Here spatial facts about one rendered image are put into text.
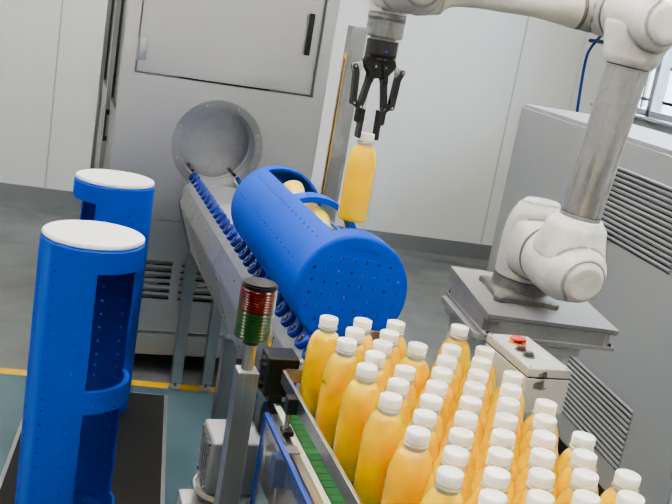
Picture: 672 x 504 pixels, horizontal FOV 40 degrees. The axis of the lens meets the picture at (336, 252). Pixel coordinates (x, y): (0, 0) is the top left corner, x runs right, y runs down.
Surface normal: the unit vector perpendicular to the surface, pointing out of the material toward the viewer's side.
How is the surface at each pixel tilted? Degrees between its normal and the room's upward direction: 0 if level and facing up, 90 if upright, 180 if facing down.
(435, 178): 90
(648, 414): 90
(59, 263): 90
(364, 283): 90
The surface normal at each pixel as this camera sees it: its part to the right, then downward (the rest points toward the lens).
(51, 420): -0.22, 0.20
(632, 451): -0.97, -0.12
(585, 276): 0.18, 0.43
